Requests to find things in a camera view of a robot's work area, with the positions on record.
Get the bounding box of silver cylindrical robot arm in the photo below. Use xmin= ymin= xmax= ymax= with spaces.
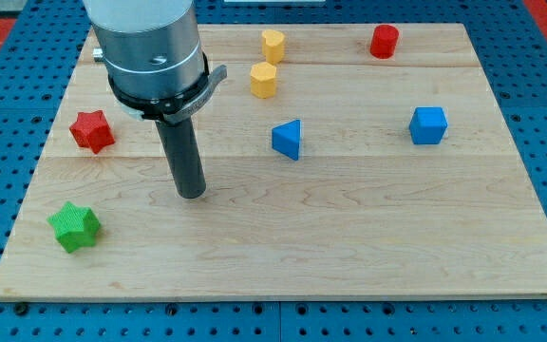
xmin=84 ymin=0 xmax=227 ymax=124

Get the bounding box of blue triangle block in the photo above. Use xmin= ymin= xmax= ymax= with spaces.
xmin=272 ymin=120 xmax=301 ymax=161

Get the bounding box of wooden board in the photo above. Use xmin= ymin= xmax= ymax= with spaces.
xmin=0 ymin=24 xmax=547 ymax=302

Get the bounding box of yellow hexagon block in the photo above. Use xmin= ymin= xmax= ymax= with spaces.
xmin=250 ymin=62 xmax=277 ymax=99

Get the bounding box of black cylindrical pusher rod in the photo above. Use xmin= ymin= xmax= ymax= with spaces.
xmin=156 ymin=119 xmax=206 ymax=199

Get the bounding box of yellow heart block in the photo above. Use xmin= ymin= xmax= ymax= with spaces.
xmin=261 ymin=29 xmax=286 ymax=65

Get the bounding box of blue cube block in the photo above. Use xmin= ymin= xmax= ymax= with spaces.
xmin=408 ymin=106 xmax=448 ymax=144

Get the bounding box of red cylinder block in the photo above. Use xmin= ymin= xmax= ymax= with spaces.
xmin=369 ymin=24 xmax=400 ymax=59

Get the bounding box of red star block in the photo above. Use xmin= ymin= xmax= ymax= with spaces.
xmin=69 ymin=110 xmax=115 ymax=154

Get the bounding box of green star block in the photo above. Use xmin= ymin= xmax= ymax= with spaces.
xmin=47 ymin=201 xmax=101 ymax=254

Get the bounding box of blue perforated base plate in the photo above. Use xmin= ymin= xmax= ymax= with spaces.
xmin=0 ymin=0 xmax=547 ymax=341

